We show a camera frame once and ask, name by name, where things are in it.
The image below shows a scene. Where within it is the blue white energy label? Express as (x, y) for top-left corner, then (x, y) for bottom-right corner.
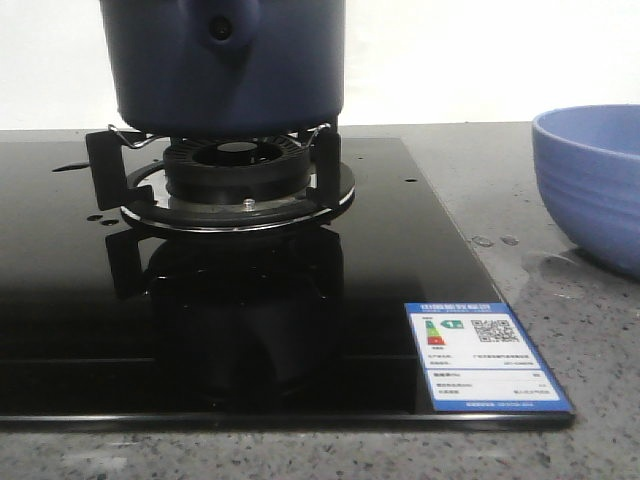
(405, 303), (572, 413)

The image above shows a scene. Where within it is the black glass gas stove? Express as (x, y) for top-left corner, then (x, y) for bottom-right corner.
(1, 139), (575, 431)

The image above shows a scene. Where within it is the dark blue cooking pot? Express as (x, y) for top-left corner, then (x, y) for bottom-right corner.
(100, 0), (346, 138)

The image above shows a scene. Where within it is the black gas burner head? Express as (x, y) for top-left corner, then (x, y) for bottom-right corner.
(163, 137), (311, 204)

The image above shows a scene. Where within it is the light blue plastic bowl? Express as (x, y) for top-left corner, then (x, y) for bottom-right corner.
(532, 104), (639, 278)

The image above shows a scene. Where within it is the black pot support grate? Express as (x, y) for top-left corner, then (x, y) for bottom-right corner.
(85, 124), (355, 235)

